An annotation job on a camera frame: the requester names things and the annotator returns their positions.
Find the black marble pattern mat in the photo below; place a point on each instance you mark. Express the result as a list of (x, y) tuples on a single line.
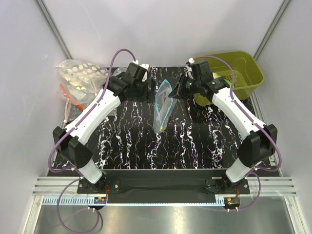
[(196, 137)]

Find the olive green plastic bin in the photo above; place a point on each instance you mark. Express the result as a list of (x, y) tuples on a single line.
[(248, 75)]

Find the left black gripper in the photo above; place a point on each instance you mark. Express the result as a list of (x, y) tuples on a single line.
[(147, 95)]

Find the clear orange-zipper bag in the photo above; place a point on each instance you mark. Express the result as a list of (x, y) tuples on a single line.
[(116, 72)]

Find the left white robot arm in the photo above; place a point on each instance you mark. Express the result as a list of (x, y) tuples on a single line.
[(70, 142)]

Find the clear red-zipper bag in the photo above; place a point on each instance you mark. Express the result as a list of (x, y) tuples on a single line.
[(79, 94)]

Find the bag of white discs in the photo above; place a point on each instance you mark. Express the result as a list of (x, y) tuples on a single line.
[(85, 76)]

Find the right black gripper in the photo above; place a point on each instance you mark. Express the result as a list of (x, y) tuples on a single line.
[(179, 92)]

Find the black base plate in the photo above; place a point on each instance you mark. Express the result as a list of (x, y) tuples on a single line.
[(164, 187)]

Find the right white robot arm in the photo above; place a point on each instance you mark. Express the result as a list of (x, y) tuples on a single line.
[(259, 139)]

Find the clear blue-zipper bag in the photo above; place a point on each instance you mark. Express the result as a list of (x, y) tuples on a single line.
[(163, 106)]

